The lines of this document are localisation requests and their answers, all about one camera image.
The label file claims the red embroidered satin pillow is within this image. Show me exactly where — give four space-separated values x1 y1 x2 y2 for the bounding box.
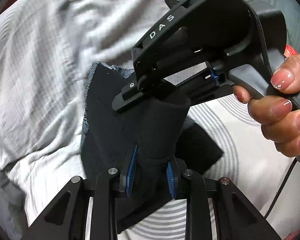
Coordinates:
284 44 299 58

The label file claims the grey striped white bed quilt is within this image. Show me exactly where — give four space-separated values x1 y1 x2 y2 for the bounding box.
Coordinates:
0 0 300 239

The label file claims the black garment with blue waistband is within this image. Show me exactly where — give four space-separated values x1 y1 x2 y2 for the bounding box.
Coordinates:
81 62 223 230

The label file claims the right hand with pink nails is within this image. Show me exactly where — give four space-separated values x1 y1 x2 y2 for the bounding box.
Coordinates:
233 54 300 157

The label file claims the grey padded jacket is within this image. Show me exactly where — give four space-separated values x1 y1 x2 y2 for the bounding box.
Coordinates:
0 171 28 239

